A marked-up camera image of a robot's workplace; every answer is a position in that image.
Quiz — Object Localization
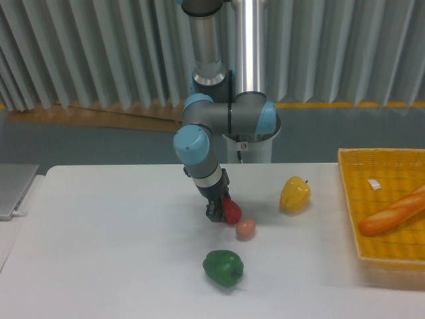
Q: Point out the orange baguette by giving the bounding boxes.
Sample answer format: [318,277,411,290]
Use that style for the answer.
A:
[359,185,424,237]

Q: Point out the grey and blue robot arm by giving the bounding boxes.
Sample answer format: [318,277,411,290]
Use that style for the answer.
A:
[173,1,280,223]

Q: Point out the yellow woven basket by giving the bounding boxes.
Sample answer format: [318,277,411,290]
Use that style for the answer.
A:
[337,148,424,291]

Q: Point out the brown cardboard sheet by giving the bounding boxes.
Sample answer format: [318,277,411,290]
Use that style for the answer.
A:
[6,98,184,132]

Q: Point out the yellow bell pepper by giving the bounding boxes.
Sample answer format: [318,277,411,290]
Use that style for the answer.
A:
[280,176,311,213]

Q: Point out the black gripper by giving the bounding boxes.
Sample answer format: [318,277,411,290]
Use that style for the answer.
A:
[195,168,230,223]

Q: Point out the white pleated curtain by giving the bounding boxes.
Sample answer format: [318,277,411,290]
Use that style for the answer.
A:
[1,1,424,111]

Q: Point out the brown egg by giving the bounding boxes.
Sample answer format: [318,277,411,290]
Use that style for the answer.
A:
[236,219,256,241]

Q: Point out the white label tag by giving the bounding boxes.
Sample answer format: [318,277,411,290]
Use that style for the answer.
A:
[368,179,381,191]

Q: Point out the green bell pepper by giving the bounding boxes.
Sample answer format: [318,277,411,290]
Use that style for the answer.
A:
[203,250,244,288]

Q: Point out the silver laptop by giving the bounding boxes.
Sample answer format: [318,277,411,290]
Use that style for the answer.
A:
[1,163,39,221]

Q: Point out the red bell pepper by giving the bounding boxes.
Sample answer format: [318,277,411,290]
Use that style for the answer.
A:
[223,197,242,225]

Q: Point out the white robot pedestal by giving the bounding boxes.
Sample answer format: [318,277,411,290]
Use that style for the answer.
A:
[222,116,281,163]

